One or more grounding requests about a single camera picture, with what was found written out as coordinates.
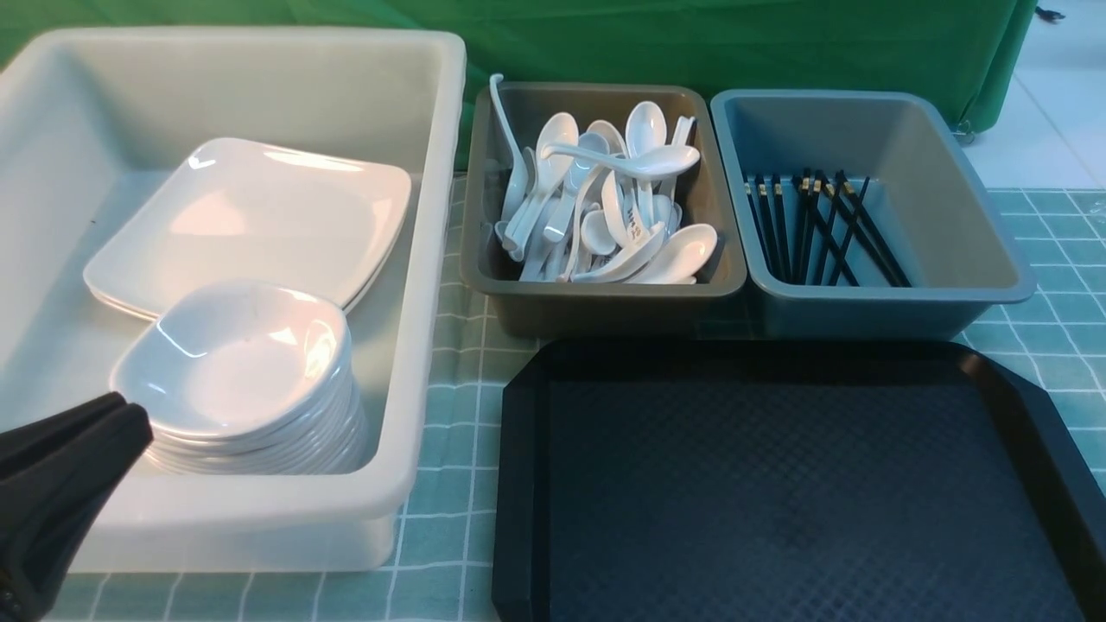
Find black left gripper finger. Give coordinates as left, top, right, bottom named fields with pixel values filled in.
left=1, top=404, right=153, bottom=621

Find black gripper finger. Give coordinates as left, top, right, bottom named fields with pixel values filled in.
left=1, top=392, right=127, bottom=480

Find white square plate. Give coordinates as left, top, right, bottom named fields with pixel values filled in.
left=83, top=136, right=414, bottom=319

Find stack of white bowls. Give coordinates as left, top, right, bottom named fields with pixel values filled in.
left=109, top=280, right=371, bottom=475

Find large white plastic tub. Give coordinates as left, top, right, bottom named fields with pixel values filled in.
left=1, top=25, right=466, bottom=574

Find teal checked tablecloth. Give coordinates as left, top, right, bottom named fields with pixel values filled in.
left=50, top=175, right=1103, bottom=621

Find pile of white spoons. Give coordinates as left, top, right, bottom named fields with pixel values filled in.
left=487, top=73, right=721, bottom=286

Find black serving tray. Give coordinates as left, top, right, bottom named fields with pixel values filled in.
left=490, top=339, right=1105, bottom=621

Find olive spoon bin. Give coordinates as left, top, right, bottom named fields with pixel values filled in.
left=459, top=81, right=747, bottom=339

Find black chopsticks in bin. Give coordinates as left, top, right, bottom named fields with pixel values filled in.
left=742, top=168, right=918, bottom=288

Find blue-grey chopstick bin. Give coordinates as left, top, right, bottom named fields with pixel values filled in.
left=711, top=89, right=1036, bottom=341

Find green cloth backdrop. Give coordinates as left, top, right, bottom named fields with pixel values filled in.
left=3, top=1, right=1033, bottom=168

